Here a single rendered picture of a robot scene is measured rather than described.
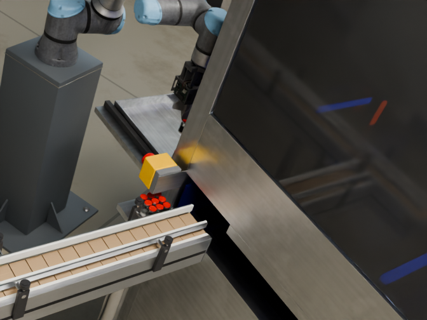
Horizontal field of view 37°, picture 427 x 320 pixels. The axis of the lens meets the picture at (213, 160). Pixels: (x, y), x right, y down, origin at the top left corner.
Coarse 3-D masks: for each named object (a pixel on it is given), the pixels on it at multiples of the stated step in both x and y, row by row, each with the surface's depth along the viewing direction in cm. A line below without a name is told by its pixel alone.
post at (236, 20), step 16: (240, 0) 141; (256, 0) 138; (240, 16) 142; (224, 32) 147; (240, 32) 143; (224, 48) 148; (208, 64) 153; (224, 64) 149; (208, 80) 154; (224, 80) 151; (208, 96) 155; (192, 112) 161; (208, 112) 156; (192, 128) 162; (192, 144) 163; (176, 160) 170; (176, 192) 172; (128, 304) 202
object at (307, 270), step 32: (224, 128) 153; (192, 160) 164; (224, 160) 155; (256, 160) 147; (224, 192) 157; (256, 192) 148; (256, 224) 150; (288, 224) 142; (256, 256) 152; (288, 256) 143; (320, 256) 136; (288, 288) 145; (320, 288) 138; (352, 288) 131
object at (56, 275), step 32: (128, 224) 153; (160, 224) 162; (192, 224) 160; (0, 256) 133; (32, 256) 141; (64, 256) 144; (96, 256) 142; (128, 256) 150; (160, 256) 151; (192, 256) 163; (0, 288) 128; (32, 288) 134; (64, 288) 138; (96, 288) 146
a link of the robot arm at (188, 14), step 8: (184, 0) 171; (192, 0) 173; (200, 0) 175; (184, 8) 170; (192, 8) 172; (200, 8) 172; (208, 8) 172; (184, 16) 171; (192, 16) 172; (184, 24) 173; (192, 24) 173
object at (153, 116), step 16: (160, 96) 211; (176, 96) 215; (128, 112) 203; (144, 112) 206; (160, 112) 209; (176, 112) 212; (144, 128) 199; (160, 128) 202; (176, 128) 205; (160, 144) 196; (176, 144) 198
